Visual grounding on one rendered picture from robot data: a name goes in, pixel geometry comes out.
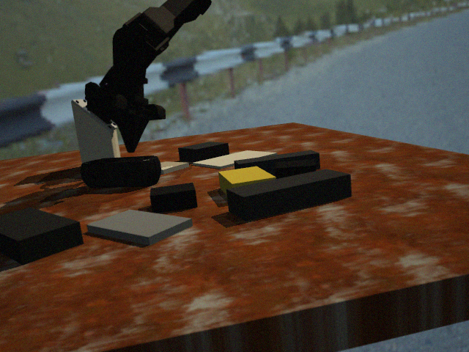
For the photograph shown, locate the yellow box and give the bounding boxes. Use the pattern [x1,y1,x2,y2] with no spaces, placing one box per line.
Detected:
[218,166,276,195]

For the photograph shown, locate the dark grey controller unit with green rocker switches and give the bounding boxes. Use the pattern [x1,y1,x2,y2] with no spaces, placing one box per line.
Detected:
[81,155,161,188]

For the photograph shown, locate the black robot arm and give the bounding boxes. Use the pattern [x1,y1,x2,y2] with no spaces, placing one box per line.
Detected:
[85,0,212,100]

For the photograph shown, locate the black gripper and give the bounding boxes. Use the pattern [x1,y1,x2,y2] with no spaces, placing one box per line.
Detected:
[87,69,166,153]

